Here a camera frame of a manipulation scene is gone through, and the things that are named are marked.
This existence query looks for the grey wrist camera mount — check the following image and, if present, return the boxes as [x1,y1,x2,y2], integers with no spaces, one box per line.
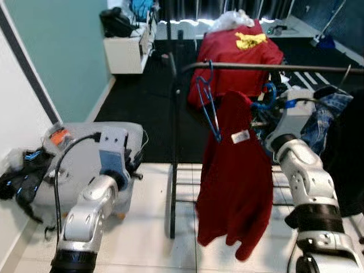
[283,88,316,137]
[98,126,130,177]

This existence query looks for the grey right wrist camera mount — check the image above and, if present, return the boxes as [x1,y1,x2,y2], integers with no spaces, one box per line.
[283,88,316,137]

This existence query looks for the grey cushioned ottoman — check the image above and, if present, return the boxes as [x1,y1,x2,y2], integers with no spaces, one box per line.
[31,121,146,220]

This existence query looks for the blue bag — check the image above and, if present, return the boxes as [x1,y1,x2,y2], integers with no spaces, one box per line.
[130,0,155,20]

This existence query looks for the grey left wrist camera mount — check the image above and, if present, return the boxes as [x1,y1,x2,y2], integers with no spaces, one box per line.
[98,126,130,177]

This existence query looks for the black metal clothes rack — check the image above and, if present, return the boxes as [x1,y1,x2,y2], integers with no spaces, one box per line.
[168,0,364,239]

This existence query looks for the grey power strip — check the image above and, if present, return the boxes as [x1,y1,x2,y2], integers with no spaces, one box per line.
[267,23,288,35]

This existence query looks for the black clothes hanger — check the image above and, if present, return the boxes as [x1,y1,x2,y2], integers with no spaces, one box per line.
[313,65,352,98]

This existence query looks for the blue mop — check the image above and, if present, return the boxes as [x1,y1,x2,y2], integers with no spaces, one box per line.
[310,0,348,47]

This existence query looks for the black strap bag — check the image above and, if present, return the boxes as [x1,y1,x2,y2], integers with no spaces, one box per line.
[0,148,55,222]

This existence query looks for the small silver packet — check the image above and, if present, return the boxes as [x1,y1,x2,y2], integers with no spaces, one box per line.
[43,171,60,185]

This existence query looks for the black hanging garment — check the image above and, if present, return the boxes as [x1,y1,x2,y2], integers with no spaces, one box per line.
[321,91,364,217]

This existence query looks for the black wall trim strip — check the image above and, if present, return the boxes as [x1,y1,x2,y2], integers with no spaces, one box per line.
[0,6,60,123]

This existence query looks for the black backpack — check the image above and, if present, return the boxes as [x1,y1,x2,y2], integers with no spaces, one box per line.
[100,7,137,38]

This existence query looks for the white cord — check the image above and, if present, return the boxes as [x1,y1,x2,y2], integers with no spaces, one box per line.
[139,128,150,147]

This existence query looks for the orange plastic packet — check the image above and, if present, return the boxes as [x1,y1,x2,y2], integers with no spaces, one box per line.
[48,126,72,146]

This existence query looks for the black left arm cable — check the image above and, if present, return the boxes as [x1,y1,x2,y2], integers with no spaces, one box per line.
[53,132,102,234]

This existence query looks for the dark curtains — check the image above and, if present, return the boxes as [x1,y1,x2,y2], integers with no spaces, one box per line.
[156,0,311,24]

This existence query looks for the crumpled clear plastic bag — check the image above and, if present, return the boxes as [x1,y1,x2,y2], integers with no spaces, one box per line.
[210,10,254,32]

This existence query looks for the white low cabinet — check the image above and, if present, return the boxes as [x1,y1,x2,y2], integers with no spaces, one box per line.
[104,23,157,75]

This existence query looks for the blue denim garment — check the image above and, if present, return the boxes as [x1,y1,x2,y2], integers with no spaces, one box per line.
[301,94,353,154]

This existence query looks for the red fleece garment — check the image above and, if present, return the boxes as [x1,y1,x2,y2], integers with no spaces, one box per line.
[196,91,274,262]

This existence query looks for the red cover with yellow print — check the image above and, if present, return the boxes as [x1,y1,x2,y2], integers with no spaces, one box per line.
[188,20,284,109]

